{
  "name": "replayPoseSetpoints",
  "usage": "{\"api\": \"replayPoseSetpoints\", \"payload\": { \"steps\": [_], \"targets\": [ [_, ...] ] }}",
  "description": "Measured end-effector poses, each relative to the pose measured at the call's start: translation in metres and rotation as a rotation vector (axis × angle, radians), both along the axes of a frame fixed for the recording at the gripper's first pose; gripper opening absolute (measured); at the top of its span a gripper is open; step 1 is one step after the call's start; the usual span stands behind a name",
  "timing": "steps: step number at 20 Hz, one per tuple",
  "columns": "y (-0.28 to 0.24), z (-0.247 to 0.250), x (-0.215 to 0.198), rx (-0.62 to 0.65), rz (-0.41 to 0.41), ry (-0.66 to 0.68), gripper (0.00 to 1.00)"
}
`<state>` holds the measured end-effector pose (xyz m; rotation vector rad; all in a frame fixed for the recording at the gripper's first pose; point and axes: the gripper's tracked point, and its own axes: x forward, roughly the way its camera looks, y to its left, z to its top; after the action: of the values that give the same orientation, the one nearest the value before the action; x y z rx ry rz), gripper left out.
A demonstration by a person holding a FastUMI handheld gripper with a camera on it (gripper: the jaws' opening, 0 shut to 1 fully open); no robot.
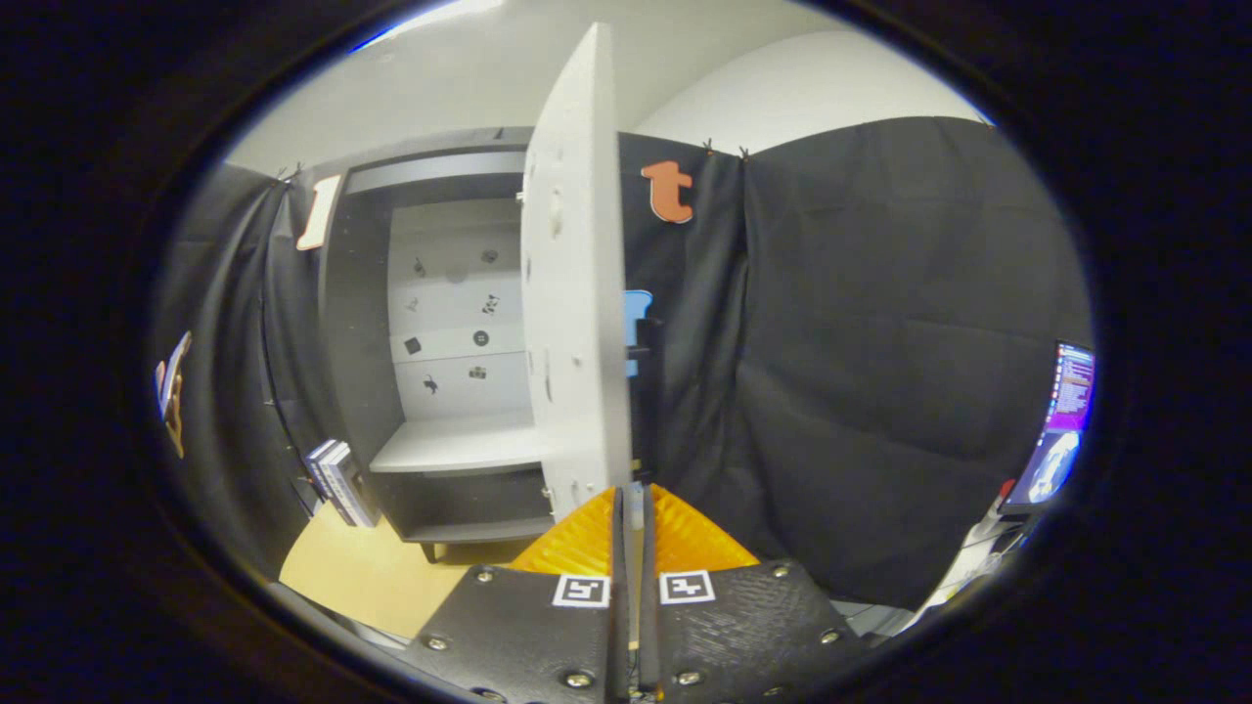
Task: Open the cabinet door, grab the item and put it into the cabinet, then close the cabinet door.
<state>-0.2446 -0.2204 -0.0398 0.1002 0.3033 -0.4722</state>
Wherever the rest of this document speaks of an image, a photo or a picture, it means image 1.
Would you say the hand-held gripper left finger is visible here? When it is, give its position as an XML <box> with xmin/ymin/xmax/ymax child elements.
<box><xmin>416</xmin><ymin>486</ymin><xmax>629</xmax><ymax>704</ymax></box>

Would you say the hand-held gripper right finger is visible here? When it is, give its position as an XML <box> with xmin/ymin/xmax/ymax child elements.
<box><xmin>638</xmin><ymin>484</ymin><xmax>872</xmax><ymax>704</ymax></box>

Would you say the grey cover book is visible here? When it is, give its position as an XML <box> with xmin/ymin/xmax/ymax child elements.
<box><xmin>323</xmin><ymin>442</ymin><xmax>382</xmax><ymax>529</ymax></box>

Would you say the white spine book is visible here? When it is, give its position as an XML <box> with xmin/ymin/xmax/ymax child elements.
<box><xmin>311</xmin><ymin>440</ymin><xmax>358</xmax><ymax>524</ymax></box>

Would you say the white side desk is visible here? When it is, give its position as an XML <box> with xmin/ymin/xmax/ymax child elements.
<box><xmin>919</xmin><ymin>508</ymin><xmax>1038</xmax><ymax>627</ymax></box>

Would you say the black backdrop cloth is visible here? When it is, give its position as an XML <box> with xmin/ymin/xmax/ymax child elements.
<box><xmin>152</xmin><ymin>115</ymin><xmax>1095</xmax><ymax>612</ymax></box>

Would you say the dark grey cabinet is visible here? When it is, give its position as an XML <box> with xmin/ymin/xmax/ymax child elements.
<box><xmin>318</xmin><ymin>127</ymin><xmax>563</xmax><ymax>563</ymax></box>

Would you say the computer monitor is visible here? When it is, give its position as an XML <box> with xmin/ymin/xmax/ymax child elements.
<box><xmin>998</xmin><ymin>339</ymin><xmax>1096</xmax><ymax>514</ymax></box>

